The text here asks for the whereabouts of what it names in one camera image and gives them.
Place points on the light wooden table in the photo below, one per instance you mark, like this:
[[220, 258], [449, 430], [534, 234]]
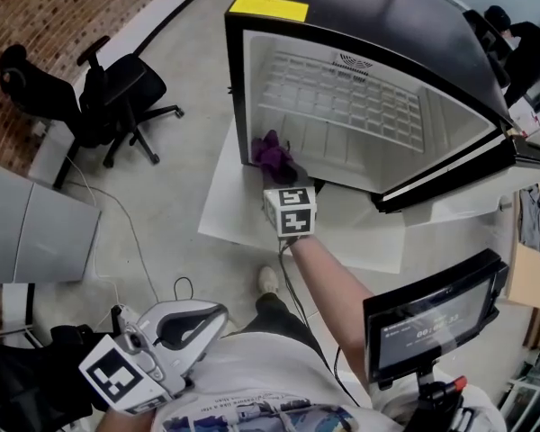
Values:
[[535, 281]]

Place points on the person's left forearm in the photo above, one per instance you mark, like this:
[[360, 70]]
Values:
[[123, 421]]

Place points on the white wire shelf rack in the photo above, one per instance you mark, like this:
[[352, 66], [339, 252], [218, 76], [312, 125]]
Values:
[[342, 126]]

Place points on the person's left leg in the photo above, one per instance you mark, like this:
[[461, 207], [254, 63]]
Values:
[[283, 317]]

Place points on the black chest-mounted monitor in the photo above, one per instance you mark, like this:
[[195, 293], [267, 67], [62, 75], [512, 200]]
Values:
[[432, 326]]

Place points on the grey shirt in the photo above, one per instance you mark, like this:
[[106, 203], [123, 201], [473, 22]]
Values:
[[532, 218]]

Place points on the white table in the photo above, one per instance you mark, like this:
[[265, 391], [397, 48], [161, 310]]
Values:
[[234, 214]]

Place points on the purple cleaning cloth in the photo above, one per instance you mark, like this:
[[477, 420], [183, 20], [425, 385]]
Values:
[[272, 155]]

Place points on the black mini fridge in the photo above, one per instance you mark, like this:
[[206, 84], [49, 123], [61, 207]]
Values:
[[387, 11]]

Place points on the white red-print box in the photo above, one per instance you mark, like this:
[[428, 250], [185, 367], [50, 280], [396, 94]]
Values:
[[525, 122]]

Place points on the black monitor mount, red button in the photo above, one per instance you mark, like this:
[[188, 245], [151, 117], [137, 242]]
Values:
[[441, 398]]

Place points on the grey cabinet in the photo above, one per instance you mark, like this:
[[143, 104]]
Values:
[[36, 236]]

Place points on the white low cabinet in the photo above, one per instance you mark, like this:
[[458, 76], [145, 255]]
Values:
[[18, 304]]

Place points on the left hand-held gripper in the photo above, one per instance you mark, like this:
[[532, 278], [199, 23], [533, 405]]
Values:
[[121, 376]]

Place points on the person's white printed shirt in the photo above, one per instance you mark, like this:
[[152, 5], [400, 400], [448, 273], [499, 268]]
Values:
[[261, 371]]

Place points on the white plug adapter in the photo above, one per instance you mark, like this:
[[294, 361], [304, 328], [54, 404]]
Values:
[[125, 315]]

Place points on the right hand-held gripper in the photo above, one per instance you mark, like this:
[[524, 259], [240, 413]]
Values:
[[292, 214]]

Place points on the person's right forearm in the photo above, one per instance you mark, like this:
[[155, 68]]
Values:
[[328, 286]]

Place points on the person's left shoe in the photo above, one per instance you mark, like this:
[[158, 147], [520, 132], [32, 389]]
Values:
[[268, 279]]

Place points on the black mesh office chair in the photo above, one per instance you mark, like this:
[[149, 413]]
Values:
[[121, 88]]

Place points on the white metal rack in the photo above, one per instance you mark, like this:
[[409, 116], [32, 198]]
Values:
[[528, 403]]

